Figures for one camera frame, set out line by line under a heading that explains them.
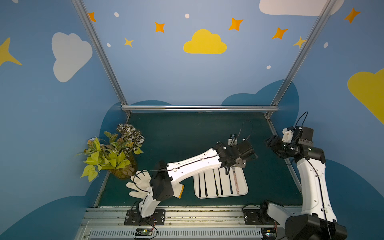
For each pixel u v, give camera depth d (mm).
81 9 692
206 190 838
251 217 749
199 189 838
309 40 803
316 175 442
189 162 478
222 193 821
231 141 657
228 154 507
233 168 908
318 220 374
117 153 783
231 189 839
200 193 821
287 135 682
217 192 825
